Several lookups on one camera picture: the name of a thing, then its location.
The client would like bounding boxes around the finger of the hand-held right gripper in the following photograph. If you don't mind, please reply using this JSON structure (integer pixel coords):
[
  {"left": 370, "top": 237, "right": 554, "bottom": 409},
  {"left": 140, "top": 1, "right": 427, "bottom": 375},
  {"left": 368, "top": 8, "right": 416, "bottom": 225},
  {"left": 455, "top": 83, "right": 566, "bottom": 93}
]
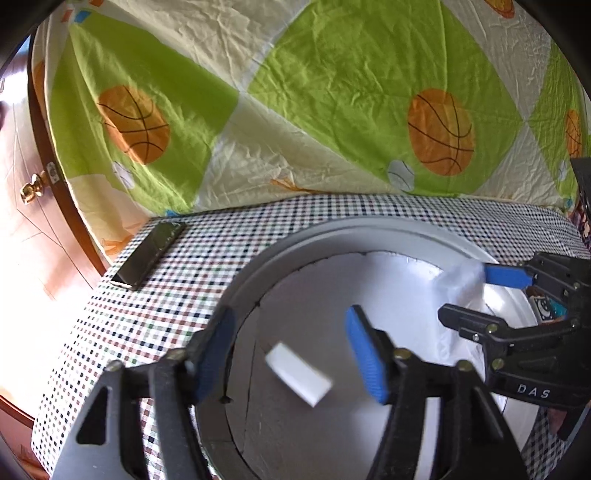
[
  {"left": 482, "top": 251, "right": 591, "bottom": 319},
  {"left": 438, "top": 302, "right": 580, "bottom": 365}
]

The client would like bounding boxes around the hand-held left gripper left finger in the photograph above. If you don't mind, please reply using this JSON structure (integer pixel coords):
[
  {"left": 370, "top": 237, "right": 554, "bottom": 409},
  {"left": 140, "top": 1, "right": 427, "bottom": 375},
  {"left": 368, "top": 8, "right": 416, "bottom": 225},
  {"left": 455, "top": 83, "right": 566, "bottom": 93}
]
[{"left": 54, "top": 305, "right": 238, "bottom": 480}]

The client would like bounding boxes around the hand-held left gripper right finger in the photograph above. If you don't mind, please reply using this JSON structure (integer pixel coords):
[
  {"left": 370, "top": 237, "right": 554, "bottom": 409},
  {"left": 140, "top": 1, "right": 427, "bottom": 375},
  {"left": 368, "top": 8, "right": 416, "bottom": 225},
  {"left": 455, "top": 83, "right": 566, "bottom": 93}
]
[{"left": 345, "top": 305, "right": 529, "bottom": 480}]

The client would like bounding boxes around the white plastic wrapper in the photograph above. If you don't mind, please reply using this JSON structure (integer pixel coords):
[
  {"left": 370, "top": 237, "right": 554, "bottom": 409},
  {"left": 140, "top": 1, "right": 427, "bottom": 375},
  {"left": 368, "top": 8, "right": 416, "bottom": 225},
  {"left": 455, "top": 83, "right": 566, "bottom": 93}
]
[{"left": 436, "top": 261, "right": 490, "bottom": 305}]

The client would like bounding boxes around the white rectangular block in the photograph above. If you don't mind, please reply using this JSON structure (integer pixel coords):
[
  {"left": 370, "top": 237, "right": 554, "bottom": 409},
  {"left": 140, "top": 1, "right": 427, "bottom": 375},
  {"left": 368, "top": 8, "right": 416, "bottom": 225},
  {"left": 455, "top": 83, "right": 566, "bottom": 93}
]
[{"left": 265, "top": 342, "right": 333, "bottom": 408}]

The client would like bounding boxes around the round metal tin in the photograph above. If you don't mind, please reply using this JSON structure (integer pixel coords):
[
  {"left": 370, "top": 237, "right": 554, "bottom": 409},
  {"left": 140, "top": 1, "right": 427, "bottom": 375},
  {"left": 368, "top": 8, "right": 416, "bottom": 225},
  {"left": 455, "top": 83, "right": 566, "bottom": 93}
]
[{"left": 194, "top": 217, "right": 555, "bottom": 480}]

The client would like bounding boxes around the checkered cloth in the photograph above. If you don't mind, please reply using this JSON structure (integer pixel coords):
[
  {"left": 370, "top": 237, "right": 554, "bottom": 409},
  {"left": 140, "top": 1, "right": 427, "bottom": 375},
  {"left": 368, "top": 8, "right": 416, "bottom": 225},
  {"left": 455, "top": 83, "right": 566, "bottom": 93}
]
[{"left": 31, "top": 194, "right": 591, "bottom": 480}]

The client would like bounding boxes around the white paper liner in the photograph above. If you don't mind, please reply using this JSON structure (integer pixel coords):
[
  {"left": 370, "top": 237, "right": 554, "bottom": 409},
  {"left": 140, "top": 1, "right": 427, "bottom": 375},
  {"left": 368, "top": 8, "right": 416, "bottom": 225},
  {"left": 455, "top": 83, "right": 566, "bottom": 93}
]
[{"left": 226, "top": 251, "right": 536, "bottom": 480}]

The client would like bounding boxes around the black rectangular box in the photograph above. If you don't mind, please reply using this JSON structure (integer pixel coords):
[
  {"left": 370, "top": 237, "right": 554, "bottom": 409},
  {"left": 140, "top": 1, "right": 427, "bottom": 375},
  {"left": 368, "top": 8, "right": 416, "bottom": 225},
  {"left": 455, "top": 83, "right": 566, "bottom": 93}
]
[{"left": 113, "top": 222, "right": 186, "bottom": 291}]

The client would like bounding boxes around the wooden cabinet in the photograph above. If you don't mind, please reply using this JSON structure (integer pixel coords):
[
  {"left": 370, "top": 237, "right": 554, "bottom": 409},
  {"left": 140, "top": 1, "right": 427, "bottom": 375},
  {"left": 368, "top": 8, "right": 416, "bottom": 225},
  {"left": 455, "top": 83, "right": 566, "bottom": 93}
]
[{"left": 0, "top": 55, "right": 109, "bottom": 467}]

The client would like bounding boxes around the brass cabinet knob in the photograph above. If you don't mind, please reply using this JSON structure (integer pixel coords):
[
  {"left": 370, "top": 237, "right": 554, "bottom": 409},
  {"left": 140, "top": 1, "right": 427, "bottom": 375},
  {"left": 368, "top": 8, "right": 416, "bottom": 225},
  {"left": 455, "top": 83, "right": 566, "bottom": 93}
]
[{"left": 20, "top": 170, "right": 49, "bottom": 205}]

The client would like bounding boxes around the basketball print quilt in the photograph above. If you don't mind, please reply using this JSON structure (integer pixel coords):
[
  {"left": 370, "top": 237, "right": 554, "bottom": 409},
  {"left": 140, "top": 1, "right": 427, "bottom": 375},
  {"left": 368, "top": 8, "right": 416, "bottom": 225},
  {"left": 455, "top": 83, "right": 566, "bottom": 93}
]
[{"left": 32, "top": 0, "right": 591, "bottom": 259}]

